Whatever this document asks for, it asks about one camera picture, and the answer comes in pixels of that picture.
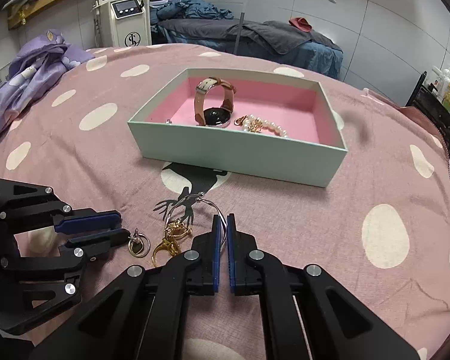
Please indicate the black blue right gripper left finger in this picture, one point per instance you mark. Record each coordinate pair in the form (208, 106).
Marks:
(141, 314)

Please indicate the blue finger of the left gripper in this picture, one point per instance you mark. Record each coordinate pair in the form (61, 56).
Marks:
(84, 222)

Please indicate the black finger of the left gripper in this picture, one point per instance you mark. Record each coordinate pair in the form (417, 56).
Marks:
(97, 245)

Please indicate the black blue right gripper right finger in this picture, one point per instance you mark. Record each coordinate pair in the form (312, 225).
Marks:
(306, 313)

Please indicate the gold spider brooch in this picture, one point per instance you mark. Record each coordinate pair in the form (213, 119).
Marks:
(173, 233)

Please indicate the beige strap wrist watch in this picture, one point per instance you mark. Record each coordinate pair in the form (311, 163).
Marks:
(214, 102)

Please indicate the gold chain charm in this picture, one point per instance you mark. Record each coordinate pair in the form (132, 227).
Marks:
(249, 123)

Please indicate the mint green pink jewelry box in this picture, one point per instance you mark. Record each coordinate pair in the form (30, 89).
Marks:
(310, 152)

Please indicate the pink polka dot bedsheet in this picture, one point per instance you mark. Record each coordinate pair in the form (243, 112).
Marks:
(381, 228)

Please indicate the purple floral blanket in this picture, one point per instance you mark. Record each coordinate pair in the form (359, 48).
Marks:
(37, 67)

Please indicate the white beauty machine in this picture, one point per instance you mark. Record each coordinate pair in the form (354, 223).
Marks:
(122, 23)

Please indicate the blue crumpled duvet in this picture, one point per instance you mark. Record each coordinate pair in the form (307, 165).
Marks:
(188, 9)

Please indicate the black trolley cart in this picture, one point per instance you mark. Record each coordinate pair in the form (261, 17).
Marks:
(424, 100)

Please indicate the blue massage bed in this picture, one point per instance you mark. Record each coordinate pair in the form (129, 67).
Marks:
(324, 57)

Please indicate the dark grey towel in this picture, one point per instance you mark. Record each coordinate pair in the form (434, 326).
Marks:
(274, 36)

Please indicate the red folded cloth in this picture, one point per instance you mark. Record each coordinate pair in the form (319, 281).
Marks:
(301, 23)

